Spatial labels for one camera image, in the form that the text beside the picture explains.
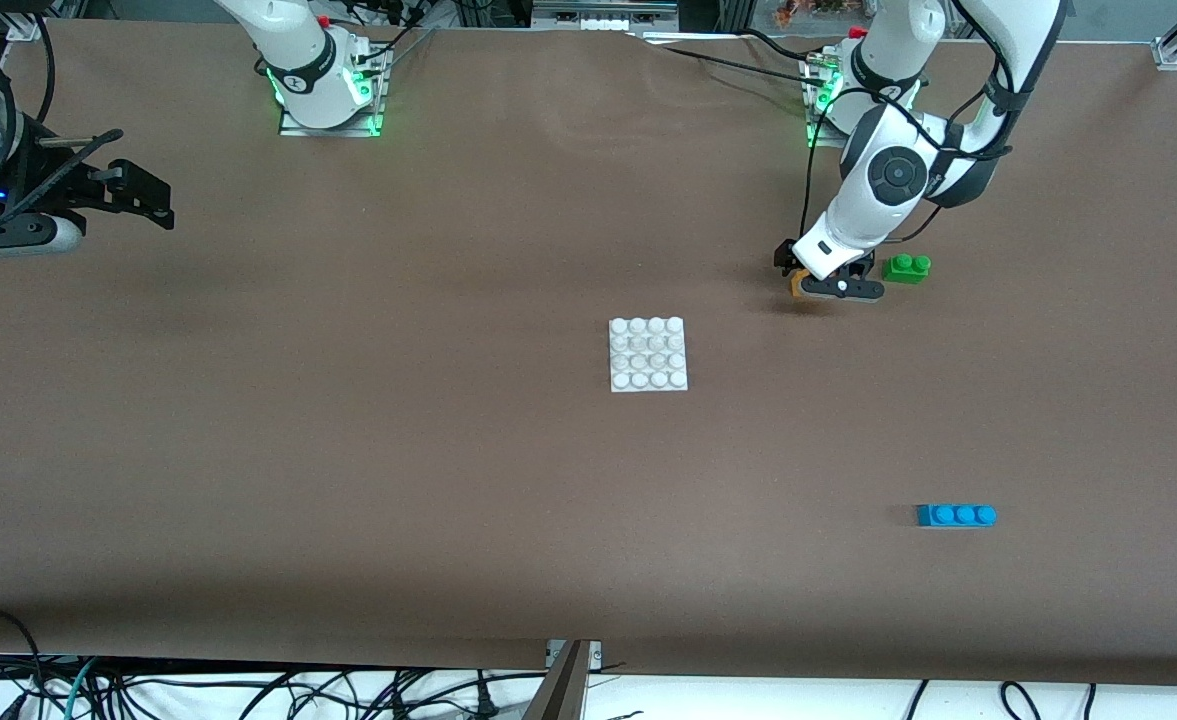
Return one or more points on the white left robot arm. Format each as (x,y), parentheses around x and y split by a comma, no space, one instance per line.
(898,175)

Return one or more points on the silver corner bracket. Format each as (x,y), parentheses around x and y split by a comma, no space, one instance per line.
(20,28)
(1170,53)

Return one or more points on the blue three-stud block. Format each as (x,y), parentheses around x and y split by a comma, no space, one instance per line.
(953,516)

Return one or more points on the small metal table bracket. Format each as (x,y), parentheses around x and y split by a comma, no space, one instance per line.
(596,652)

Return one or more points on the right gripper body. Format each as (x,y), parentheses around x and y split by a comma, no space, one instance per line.
(56,180)

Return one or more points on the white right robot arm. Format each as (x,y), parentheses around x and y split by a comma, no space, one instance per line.
(298,60)

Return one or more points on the white studded base plate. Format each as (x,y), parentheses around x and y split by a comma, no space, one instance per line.
(648,355)

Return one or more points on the dark slanted beam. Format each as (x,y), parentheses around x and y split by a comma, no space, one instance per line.
(560,695)

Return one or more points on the grey metal rack frame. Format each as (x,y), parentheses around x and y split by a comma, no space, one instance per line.
(603,22)

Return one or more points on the colourful small parts clutter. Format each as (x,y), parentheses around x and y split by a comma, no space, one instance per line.
(808,10)

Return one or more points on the yellow two-stud block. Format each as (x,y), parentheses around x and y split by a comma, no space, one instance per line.
(798,285)

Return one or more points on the green two-stud block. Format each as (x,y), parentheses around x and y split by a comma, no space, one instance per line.
(903,270)

